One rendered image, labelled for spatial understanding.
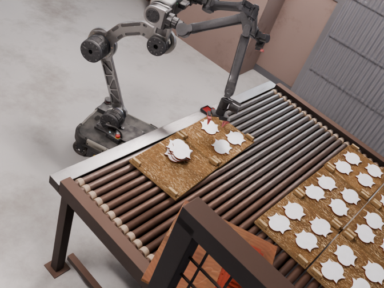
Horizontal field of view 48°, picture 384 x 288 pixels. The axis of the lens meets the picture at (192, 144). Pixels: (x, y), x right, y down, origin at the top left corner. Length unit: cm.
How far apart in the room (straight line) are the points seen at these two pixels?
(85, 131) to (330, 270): 214
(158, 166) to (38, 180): 131
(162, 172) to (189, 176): 16
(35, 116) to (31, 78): 57
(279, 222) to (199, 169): 53
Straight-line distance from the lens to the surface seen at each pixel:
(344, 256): 251
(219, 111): 263
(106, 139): 352
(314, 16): 526
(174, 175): 238
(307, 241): 243
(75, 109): 413
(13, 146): 371
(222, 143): 271
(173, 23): 267
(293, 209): 254
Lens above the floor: 258
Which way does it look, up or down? 39 degrees down
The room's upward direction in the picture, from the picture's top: 22 degrees clockwise
